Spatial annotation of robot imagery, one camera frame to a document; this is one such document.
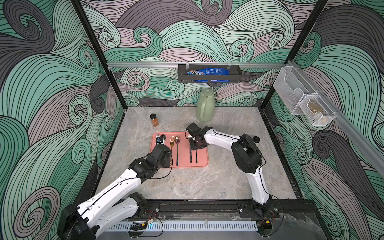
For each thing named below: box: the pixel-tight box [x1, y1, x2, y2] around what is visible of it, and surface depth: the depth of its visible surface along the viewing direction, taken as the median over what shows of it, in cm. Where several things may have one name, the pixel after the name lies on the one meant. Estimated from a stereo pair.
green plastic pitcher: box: [196, 87, 217, 123], surface depth 97 cm
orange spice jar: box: [150, 113, 159, 127], surface depth 105 cm
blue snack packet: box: [186, 67, 230, 76], surface depth 94 cm
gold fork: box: [170, 136, 175, 151], surface depth 100 cm
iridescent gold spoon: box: [174, 136, 181, 167], surface depth 100 cm
